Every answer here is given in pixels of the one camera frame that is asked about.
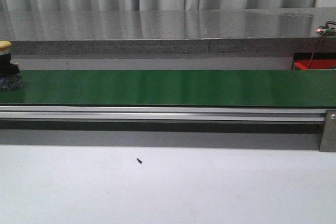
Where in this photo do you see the small green circuit board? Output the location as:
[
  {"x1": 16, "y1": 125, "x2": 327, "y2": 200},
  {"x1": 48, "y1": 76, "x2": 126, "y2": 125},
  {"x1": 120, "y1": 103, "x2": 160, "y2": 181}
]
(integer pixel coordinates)
[{"x1": 316, "y1": 26, "x2": 335, "y2": 35}]

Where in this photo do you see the red and black wire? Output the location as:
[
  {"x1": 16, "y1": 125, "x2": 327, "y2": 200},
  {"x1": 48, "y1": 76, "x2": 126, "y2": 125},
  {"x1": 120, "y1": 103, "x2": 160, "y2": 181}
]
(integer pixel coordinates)
[{"x1": 307, "y1": 21, "x2": 336, "y2": 70}]

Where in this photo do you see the red plastic tray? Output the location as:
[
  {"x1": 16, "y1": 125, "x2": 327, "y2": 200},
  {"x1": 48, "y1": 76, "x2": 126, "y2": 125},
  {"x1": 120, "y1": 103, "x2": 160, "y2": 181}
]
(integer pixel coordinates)
[{"x1": 292, "y1": 59, "x2": 335, "y2": 70}]

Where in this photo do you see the green conveyor belt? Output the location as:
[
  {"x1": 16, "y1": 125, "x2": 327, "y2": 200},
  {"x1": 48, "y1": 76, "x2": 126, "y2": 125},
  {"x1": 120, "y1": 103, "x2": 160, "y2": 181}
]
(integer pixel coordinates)
[{"x1": 1, "y1": 70, "x2": 335, "y2": 108}]

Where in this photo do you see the metal conveyor support bracket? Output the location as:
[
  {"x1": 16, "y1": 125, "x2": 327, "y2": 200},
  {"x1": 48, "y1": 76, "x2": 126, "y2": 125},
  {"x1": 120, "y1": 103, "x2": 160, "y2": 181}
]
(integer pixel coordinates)
[{"x1": 319, "y1": 110, "x2": 336, "y2": 152}]

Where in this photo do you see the grey stone counter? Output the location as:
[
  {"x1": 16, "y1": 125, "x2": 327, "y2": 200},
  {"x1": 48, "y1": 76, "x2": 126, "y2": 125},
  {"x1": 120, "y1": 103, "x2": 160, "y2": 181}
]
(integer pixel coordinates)
[{"x1": 1, "y1": 8, "x2": 335, "y2": 56}]

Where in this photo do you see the aluminium conveyor frame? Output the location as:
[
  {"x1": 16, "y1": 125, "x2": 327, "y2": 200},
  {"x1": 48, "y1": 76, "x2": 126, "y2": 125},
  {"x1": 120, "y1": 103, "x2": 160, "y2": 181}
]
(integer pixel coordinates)
[{"x1": 1, "y1": 105, "x2": 328, "y2": 123}]

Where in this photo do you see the yellow mushroom push button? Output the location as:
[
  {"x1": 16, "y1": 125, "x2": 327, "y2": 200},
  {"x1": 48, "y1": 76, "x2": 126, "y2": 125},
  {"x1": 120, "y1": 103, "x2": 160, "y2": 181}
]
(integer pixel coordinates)
[{"x1": 1, "y1": 40, "x2": 23, "y2": 90}]

